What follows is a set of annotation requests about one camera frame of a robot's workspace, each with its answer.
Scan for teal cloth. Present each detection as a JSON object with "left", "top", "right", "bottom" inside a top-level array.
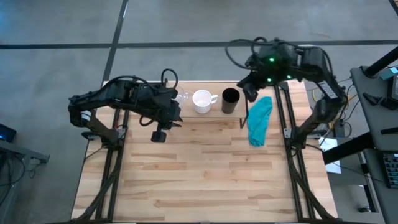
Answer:
[{"left": 246, "top": 96, "right": 274, "bottom": 147}]

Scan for wooden shelf with black legs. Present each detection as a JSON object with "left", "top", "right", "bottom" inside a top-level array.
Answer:
[{"left": 167, "top": 81, "right": 250, "bottom": 130}]

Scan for white ribbed mug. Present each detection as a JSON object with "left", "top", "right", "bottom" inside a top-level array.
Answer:
[{"left": 192, "top": 89, "right": 219, "bottom": 114}]

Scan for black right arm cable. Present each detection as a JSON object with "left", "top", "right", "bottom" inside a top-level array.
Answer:
[{"left": 224, "top": 36, "right": 269, "bottom": 71}]

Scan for black floor cables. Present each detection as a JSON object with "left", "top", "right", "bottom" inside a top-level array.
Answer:
[{"left": 0, "top": 151, "right": 35, "bottom": 189}]

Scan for tall black cup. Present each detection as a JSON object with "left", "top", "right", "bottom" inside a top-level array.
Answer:
[{"left": 221, "top": 87, "right": 241, "bottom": 115}]

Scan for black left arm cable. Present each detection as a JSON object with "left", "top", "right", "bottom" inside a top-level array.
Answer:
[{"left": 160, "top": 68, "right": 180, "bottom": 91}]

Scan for black diagonal beam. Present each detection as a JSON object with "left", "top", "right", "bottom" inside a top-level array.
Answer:
[{"left": 322, "top": 131, "right": 376, "bottom": 166}]

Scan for black device with blue light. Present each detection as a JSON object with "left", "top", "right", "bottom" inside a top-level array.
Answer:
[{"left": 0, "top": 123, "right": 17, "bottom": 144}]

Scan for black diagonal post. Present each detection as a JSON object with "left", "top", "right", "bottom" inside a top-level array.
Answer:
[{"left": 364, "top": 45, "right": 398, "bottom": 78}]

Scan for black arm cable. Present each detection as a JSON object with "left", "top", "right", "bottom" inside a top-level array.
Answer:
[
  {"left": 224, "top": 36, "right": 269, "bottom": 71},
  {"left": 160, "top": 68, "right": 180, "bottom": 91}
]

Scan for black table frame rail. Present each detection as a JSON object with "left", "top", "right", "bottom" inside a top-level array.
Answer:
[
  {"left": 73, "top": 108, "right": 130, "bottom": 222},
  {"left": 273, "top": 80, "right": 336, "bottom": 222}
]

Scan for black keyboard device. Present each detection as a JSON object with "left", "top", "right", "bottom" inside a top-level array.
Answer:
[{"left": 382, "top": 151, "right": 398, "bottom": 190}]

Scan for black tool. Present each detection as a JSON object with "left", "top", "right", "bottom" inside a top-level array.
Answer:
[{"left": 362, "top": 91, "right": 398, "bottom": 111}]

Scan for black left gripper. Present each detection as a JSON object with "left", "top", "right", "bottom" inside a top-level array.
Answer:
[{"left": 155, "top": 98, "right": 184, "bottom": 129}]

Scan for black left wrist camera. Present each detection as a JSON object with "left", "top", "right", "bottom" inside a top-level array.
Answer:
[{"left": 150, "top": 123, "right": 168, "bottom": 144}]

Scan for grey low table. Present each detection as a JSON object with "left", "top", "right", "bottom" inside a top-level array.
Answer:
[{"left": 0, "top": 139, "right": 51, "bottom": 165}]

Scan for grey side table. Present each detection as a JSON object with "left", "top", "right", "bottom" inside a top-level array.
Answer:
[
  {"left": 350, "top": 64, "right": 398, "bottom": 153},
  {"left": 361, "top": 148, "right": 398, "bottom": 224}
]

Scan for white paper sheet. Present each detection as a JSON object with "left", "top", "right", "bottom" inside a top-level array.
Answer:
[{"left": 318, "top": 136, "right": 342, "bottom": 175}]

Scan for clear glass cup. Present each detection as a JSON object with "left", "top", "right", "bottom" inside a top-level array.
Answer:
[{"left": 173, "top": 85, "right": 191, "bottom": 105}]

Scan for teal box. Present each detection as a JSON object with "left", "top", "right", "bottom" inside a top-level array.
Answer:
[{"left": 380, "top": 65, "right": 398, "bottom": 81}]

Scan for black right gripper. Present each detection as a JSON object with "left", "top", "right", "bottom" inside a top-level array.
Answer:
[{"left": 236, "top": 73, "right": 262, "bottom": 103}]

